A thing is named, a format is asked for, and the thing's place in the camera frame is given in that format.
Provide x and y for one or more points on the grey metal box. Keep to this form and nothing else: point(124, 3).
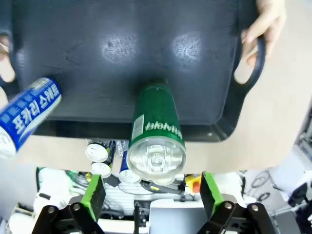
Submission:
point(175, 214)

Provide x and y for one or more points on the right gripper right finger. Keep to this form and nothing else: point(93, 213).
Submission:
point(209, 195)

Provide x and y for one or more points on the black Pepsi can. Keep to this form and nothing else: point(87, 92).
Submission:
point(97, 151)
point(101, 169)

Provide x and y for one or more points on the clear can dispenser rack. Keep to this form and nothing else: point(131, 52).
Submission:
point(120, 146)

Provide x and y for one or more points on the person's left hand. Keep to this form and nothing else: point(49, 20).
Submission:
point(273, 17)

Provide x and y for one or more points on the yellow emergency stop box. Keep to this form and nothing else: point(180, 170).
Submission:
point(193, 182)

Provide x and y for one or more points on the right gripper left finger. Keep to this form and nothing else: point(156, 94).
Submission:
point(95, 195)

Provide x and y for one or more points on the person's right hand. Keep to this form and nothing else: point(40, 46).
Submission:
point(6, 68)

